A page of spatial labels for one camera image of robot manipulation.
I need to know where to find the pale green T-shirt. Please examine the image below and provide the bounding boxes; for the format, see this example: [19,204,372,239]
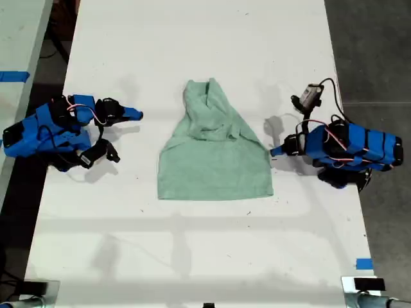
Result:
[156,77,275,201]

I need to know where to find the long blue tape strip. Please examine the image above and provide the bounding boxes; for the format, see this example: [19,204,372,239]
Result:
[0,71,31,83]

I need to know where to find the grey side table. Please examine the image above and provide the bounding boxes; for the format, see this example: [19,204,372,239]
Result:
[0,0,54,201]

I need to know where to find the black clamp block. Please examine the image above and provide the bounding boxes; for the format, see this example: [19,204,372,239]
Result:
[353,277,386,291]
[18,280,61,298]

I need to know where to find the grey metal pipe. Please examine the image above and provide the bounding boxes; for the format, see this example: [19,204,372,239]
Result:
[356,292,411,308]
[0,296,46,308]

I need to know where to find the red white servo wire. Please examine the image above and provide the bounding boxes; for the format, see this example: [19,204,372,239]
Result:
[294,119,394,169]
[66,95,109,126]

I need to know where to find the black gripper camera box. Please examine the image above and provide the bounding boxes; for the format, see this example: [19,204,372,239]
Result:
[290,83,323,114]
[78,138,121,170]

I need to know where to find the black camera cable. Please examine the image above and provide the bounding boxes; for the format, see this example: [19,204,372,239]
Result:
[317,78,347,122]

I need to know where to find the black floor cable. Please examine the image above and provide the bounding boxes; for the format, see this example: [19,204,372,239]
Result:
[40,30,72,64]

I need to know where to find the metal table clamp bracket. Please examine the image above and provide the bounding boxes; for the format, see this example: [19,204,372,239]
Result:
[340,275,387,308]

